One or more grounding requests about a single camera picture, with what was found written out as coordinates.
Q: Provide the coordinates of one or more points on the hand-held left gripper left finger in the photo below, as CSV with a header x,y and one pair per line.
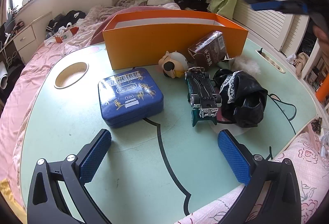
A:
x,y
95,157

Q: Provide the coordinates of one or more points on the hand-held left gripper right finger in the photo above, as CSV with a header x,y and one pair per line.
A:
x,y
235,159

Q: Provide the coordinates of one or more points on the black lace cloth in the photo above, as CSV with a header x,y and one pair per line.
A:
x,y
246,100

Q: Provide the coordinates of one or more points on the white fluffy pompom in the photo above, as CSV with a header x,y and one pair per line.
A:
x,y
246,64

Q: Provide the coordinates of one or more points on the blue square tin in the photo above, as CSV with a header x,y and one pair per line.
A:
x,y
128,100

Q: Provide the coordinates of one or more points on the green toy car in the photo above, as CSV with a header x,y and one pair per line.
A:
x,y
203,95

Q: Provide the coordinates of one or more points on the brown milk carton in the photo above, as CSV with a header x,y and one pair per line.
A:
x,y
205,52

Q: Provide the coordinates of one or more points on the orange cardboard box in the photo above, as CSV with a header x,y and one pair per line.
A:
x,y
154,41

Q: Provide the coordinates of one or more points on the green cartoon printed desktop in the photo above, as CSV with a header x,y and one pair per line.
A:
x,y
128,162

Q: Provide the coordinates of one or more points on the person's right hand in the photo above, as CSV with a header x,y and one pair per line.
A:
x,y
322,34

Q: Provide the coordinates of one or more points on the white slatted wardrobe door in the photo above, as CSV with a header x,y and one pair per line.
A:
x,y
270,26

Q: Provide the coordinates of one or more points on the pink floral quilt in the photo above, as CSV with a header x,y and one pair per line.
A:
x,y
303,162

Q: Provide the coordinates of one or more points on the orange container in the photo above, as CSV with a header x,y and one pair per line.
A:
x,y
323,91

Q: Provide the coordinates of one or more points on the yellow cloth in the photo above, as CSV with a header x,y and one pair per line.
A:
x,y
6,190

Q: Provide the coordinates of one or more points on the pink bedsheet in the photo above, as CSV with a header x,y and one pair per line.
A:
x,y
38,64

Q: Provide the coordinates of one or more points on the white paper roll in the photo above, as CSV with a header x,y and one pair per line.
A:
x,y
3,77

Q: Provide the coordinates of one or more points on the small orange and white box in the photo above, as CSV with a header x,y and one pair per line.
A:
x,y
64,36

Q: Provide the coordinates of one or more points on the white drawer cabinet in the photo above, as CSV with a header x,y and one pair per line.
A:
x,y
25,36

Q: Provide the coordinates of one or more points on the black and white striped clothes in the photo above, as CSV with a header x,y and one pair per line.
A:
x,y
66,18

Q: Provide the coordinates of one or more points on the crumpled pink blanket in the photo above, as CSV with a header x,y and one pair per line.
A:
x,y
108,12

